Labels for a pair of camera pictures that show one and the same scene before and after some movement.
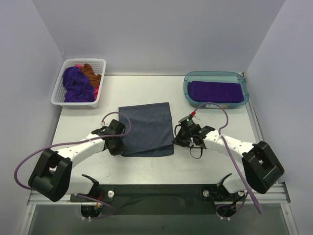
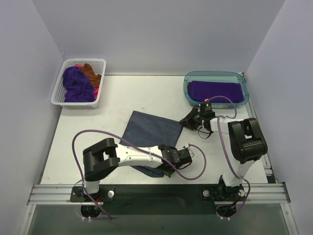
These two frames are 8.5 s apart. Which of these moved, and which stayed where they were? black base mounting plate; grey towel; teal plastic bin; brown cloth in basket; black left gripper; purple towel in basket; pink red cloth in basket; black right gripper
Moved: black left gripper; grey towel; black right gripper
Stayed: black base mounting plate; pink red cloth in basket; teal plastic bin; brown cloth in basket; purple towel in basket
